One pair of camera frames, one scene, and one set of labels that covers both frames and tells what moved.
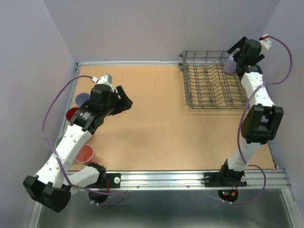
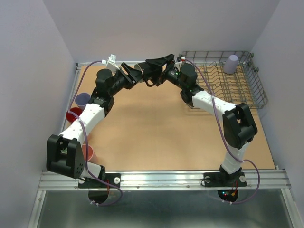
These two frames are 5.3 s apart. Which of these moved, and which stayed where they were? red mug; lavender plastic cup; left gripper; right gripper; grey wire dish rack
Moved: left gripper; right gripper
Stayed: red mug; grey wire dish rack; lavender plastic cup
